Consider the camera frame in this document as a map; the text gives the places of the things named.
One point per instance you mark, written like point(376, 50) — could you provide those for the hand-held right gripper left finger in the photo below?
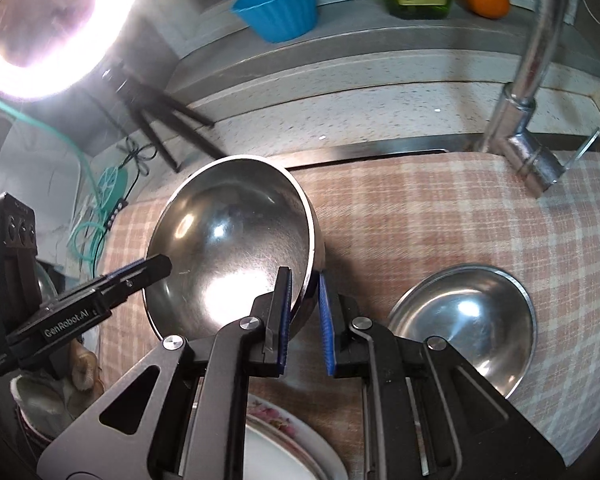
point(282, 320)

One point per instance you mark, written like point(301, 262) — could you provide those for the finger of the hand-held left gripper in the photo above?
point(145, 267)

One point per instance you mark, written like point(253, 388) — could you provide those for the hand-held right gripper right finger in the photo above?
point(326, 330)

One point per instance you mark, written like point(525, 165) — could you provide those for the large steel bowl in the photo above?
point(220, 230)

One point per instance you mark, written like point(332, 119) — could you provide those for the white plate with red roses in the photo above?
point(270, 450)

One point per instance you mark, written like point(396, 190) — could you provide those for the white plate with pink blossoms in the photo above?
point(337, 462)

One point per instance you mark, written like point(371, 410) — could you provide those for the small steel bowl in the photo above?
point(460, 320)

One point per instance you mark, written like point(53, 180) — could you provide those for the person's left hand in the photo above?
point(85, 367)

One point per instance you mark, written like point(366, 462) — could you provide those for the black inline remote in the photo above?
point(115, 212)

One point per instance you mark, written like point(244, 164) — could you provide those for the plaid cloth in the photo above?
point(405, 210)

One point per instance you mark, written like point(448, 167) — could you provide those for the blue fluted cup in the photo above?
point(280, 5)

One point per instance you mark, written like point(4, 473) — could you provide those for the chrome faucet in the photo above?
point(540, 35)

